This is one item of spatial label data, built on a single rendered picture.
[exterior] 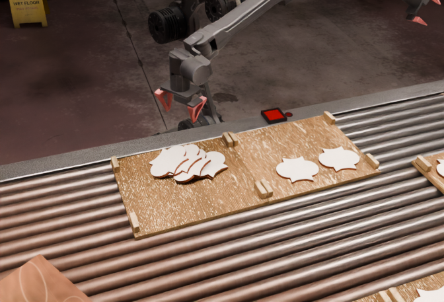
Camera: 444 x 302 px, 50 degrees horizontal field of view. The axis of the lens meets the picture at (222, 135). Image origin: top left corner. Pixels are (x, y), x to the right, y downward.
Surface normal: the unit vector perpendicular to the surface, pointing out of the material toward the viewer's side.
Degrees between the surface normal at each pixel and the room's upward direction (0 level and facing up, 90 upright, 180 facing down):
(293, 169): 0
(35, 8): 78
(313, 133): 0
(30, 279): 0
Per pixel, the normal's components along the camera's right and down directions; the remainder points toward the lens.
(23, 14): 0.25, 0.53
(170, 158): -0.30, -0.72
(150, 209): 0.03, -0.80
